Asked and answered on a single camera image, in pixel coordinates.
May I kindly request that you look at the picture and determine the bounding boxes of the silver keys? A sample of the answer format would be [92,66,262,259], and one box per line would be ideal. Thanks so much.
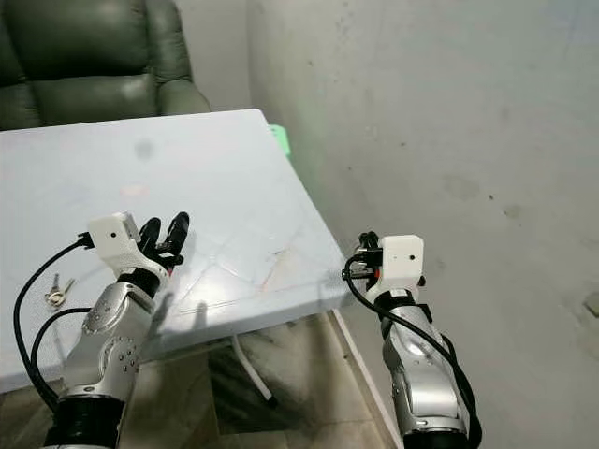
[44,273,77,309]

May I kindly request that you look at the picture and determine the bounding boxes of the white plastic folding table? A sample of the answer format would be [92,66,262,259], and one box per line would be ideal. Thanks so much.
[0,109,358,409]

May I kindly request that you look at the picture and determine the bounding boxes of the white baseboard strip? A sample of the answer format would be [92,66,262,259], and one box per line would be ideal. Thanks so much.
[327,309,404,449]

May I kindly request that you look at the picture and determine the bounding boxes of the mint green plastic object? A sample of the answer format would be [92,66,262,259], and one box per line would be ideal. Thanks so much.
[266,123,294,159]

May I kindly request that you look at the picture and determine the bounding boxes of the dark green leather armchair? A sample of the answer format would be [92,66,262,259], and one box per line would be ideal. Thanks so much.
[0,0,212,132]

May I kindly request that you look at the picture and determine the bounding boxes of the white metal table leg frame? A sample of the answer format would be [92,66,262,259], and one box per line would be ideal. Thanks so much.
[228,334,283,409]

